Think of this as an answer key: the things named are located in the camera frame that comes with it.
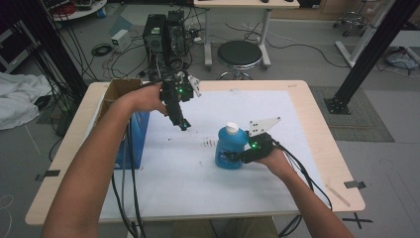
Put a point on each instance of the white-legged wooden desk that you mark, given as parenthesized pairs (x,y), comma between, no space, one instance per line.
(246,4)

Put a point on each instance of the person's right hand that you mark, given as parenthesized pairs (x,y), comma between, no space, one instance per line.
(275,163)

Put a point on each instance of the black metal post with base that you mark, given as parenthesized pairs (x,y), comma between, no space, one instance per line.
(373,53)

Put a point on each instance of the white table mat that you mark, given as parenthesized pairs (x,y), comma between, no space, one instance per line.
(198,188)

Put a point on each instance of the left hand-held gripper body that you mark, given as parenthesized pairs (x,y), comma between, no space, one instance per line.
(178,87)

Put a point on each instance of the white metal stand leg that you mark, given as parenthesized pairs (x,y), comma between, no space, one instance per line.
(361,43)

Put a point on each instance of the black tape cross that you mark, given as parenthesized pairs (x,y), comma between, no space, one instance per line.
(357,220)

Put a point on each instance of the blue cardboard box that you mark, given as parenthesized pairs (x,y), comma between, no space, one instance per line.
(138,132)

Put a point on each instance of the blue bottle with white cap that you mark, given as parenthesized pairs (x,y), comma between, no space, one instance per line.
(229,145)

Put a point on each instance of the round white table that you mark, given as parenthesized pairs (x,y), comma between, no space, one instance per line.
(82,12)

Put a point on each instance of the black tape strip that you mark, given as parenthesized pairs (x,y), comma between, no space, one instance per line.
(49,174)
(355,184)

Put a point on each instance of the black round stool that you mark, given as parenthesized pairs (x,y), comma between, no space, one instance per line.
(239,54)

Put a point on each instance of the thin wooden stick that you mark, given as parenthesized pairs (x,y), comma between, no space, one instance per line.
(337,195)

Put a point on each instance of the person's left hand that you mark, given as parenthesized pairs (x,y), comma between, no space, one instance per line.
(145,99)

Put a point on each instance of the small white box device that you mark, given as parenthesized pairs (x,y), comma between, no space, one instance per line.
(120,40)

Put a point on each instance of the office chair wheel base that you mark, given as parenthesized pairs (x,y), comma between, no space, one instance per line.
(351,23)

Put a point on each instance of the white crumpled cloth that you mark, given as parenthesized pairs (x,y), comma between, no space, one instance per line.
(20,99)

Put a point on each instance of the black computer tower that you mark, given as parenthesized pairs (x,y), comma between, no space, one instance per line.
(154,36)
(176,33)

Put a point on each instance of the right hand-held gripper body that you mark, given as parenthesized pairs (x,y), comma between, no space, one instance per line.
(259,147)

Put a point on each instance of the grey floor mat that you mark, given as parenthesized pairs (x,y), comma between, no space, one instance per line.
(366,125)

